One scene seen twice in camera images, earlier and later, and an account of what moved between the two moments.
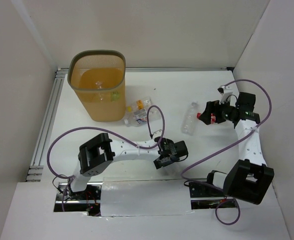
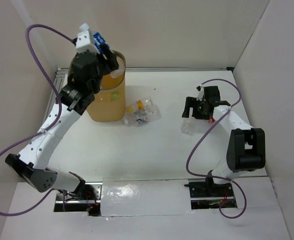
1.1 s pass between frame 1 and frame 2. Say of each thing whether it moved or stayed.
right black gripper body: moved
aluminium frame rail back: stayed
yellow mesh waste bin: stayed
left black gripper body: moved
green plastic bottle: stayed
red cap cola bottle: stayed
